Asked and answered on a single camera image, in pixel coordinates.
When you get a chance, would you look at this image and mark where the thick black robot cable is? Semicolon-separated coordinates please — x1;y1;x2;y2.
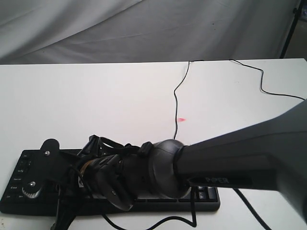
100;184;274;230

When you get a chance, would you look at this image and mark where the thin black looping cable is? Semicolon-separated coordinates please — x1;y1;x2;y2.
229;59;307;100

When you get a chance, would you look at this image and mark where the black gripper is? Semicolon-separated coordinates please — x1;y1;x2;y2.
50;135;100;230

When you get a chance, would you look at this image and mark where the thin black keyboard cable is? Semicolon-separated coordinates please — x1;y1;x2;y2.
173;60;204;140

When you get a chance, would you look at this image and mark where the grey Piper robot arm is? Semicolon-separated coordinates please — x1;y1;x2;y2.
53;101;307;230

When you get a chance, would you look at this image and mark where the white backdrop cloth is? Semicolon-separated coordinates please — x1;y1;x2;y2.
0;0;299;64

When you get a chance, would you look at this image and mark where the black acer keyboard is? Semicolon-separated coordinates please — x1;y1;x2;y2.
0;150;220;217

